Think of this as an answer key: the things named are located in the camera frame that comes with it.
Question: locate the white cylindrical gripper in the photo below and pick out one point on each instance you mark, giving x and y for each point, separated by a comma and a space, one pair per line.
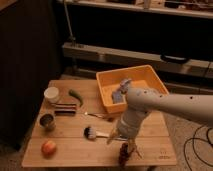
128, 126

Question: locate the dark grape bunch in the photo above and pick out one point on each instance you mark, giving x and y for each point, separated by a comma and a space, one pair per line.
124, 155

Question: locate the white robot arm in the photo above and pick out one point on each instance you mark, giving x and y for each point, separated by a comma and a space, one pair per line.
141, 102

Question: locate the metal spoon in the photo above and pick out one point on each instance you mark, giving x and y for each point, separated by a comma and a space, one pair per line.
110, 119

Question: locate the white dish brush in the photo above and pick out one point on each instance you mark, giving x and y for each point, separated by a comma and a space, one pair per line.
91, 134

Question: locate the blue-grey sponge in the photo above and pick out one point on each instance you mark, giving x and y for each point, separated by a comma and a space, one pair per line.
117, 97

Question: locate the crumpled grey cloth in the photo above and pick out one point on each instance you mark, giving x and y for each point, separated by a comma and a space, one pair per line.
124, 85

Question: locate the yellow plastic bin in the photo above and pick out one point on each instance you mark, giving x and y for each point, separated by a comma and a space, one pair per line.
143, 77

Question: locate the dark rectangular bar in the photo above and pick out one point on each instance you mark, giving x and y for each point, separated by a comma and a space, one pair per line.
65, 109

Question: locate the green chili pepper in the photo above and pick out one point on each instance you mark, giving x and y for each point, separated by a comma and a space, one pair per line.
77, 96

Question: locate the red-orange apple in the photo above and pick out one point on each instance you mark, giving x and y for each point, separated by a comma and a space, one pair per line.
48, 148

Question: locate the metal can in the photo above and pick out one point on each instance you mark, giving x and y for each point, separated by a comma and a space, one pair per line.
47, 121

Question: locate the white paper cup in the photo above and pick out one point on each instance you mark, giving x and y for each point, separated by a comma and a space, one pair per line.
52, 94

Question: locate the metal stand pole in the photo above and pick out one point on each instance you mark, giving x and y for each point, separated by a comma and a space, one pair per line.
71, 36

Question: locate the grey metal shelf rail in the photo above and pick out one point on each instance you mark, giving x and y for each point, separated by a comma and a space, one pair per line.
130, 58

